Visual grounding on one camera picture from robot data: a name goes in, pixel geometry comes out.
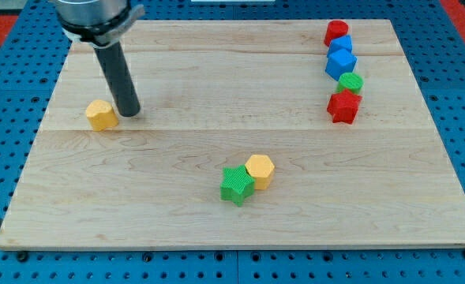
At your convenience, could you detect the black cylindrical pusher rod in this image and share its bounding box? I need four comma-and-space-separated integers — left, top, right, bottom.
94, 42, 141, 117

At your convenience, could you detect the yellow heart block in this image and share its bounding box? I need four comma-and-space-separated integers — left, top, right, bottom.
85, 99, 119, 131

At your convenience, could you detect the blue cube block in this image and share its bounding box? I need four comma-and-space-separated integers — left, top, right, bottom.
325, 49, 358, 80

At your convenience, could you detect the wooden board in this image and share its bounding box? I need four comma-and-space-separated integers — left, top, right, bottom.
0, 20, 465, 252

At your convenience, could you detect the green star block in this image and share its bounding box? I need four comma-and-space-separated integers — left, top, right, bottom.
220, 165, 255, 207

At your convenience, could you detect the yellow hexagon block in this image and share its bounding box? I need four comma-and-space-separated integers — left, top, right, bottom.
245, 155, 275, 190

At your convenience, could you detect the red cylinder block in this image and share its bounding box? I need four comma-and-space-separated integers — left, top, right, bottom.
324, 20, 349, 47

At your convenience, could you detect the blue pentagon block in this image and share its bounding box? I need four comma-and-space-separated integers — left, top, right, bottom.
327, 35, 353, 56

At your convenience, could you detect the red star block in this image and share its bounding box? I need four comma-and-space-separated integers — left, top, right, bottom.
327, 89, 362, 125

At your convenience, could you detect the green cylinder block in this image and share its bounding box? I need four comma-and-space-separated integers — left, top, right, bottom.
336, 73, 364, 95

